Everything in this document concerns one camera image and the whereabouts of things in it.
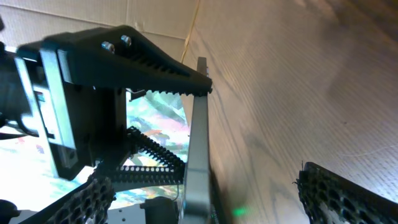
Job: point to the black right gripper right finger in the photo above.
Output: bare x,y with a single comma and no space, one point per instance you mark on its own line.
330,198

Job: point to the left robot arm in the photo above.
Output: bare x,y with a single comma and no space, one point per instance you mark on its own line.
15,109

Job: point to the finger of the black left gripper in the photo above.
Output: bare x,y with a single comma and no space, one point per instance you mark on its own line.
167,167

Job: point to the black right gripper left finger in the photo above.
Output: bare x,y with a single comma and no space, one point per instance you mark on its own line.
88,202

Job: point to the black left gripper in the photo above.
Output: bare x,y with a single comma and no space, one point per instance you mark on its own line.
79,123

